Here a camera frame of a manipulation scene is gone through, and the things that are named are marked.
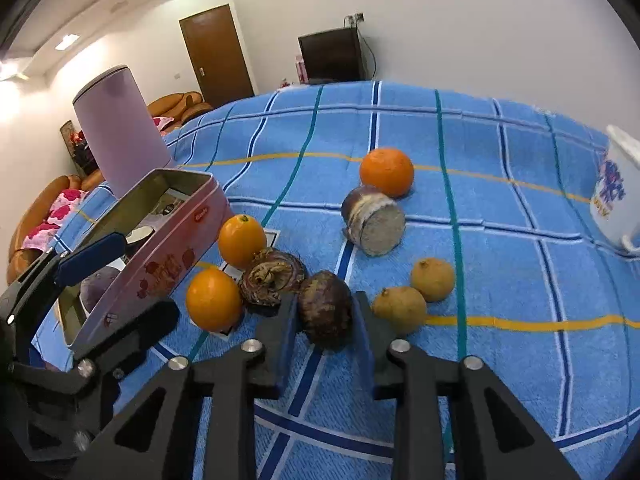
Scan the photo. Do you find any pink floral pillow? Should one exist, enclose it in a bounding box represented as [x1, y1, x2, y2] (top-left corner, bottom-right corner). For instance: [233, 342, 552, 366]
[21, 221, 61, 252]
[47, 189, 83, 223]

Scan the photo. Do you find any tall purple cylinder container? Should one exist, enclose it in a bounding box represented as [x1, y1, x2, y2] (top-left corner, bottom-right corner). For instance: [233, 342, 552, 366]
[72, 65, 177, 198]

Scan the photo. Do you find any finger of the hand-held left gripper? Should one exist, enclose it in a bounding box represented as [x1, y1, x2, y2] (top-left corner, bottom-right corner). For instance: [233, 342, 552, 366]
[0, 232, 127, 361]
[10, 300, 180, 396]

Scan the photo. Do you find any black power cable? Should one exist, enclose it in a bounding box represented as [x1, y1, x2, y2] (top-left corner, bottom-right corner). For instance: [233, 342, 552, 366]
[345, 16, 378, 81]

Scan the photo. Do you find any orange leather sofa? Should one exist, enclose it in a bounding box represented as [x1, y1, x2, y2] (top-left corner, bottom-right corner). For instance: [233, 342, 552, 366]
[7, 174, 105, 286]

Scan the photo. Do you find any orange leather armchair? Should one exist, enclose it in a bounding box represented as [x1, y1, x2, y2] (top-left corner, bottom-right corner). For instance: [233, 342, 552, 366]
[147, 91, 213, 128]

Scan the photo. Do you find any brown wooden door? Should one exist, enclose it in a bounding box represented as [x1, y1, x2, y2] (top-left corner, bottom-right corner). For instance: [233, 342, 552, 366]
[179, 4, 255, 108]

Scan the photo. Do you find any black television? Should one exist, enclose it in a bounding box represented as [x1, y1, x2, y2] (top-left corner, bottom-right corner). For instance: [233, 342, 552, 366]
[298, 27, 365, 85]

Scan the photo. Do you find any white printed mug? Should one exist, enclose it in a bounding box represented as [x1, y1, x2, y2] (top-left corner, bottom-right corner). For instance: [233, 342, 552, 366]
[589, 125, 640, 256]

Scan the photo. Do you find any small orange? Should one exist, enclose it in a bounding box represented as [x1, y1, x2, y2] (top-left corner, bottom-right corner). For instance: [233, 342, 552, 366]
[186, 267, 244, 332]
[218, 214, 268, 271]

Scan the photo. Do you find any pink metal tin box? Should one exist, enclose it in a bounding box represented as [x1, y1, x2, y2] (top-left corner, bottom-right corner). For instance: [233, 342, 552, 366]
[54, 169, 235, 360]

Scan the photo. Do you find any cut taro with pale face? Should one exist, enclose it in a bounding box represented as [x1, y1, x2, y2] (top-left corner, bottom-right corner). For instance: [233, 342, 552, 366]
[341, 185, 407, 257]

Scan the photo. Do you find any purple round vegetable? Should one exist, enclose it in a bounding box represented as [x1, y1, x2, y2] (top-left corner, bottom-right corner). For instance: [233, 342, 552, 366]
[80, 267, 123, 316]

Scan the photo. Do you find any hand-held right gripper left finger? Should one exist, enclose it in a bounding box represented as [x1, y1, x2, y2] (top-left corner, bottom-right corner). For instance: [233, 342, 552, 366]
[70, 292, 301, 480]

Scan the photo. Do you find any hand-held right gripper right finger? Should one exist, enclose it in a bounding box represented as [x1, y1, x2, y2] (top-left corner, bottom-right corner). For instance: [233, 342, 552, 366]
[352, 292, 583, 480]

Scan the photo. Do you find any dark brown taro piece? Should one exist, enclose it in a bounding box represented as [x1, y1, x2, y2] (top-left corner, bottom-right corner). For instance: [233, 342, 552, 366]
[297, 270, 354, 351]
[238, 247, 309, 308]

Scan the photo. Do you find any large orange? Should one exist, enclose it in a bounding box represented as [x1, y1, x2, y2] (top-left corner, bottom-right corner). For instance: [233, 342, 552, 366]
[359, 147, 416, 199]

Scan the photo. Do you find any dull yellow round fruit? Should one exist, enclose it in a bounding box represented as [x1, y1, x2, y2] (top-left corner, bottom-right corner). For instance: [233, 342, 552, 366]
[411, 257, 456, 303]
[371, 286, 429, 336]

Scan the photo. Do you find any dark wooden cabinet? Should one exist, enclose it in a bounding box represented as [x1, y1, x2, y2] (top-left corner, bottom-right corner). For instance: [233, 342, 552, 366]
[60, 121, 101, 178]

